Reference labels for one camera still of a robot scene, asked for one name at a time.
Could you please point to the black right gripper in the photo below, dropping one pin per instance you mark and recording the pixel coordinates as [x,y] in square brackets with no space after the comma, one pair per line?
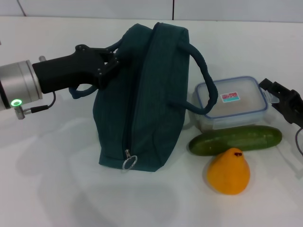
[292,104]

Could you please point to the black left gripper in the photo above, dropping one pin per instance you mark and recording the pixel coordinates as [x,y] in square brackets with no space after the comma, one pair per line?
[66,71]

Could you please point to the clear blue-rimmed plastic food container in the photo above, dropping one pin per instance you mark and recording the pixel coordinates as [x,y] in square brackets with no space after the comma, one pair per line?
[236,104]

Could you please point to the green cucumber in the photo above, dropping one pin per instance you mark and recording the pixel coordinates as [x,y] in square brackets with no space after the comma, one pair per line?
[236,140]

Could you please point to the dark teal insulated lunch bag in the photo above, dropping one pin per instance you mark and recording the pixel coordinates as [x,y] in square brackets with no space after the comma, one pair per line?
[161,99]

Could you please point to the orange pear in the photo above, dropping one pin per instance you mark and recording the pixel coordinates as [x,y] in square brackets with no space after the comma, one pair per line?
[228,175]

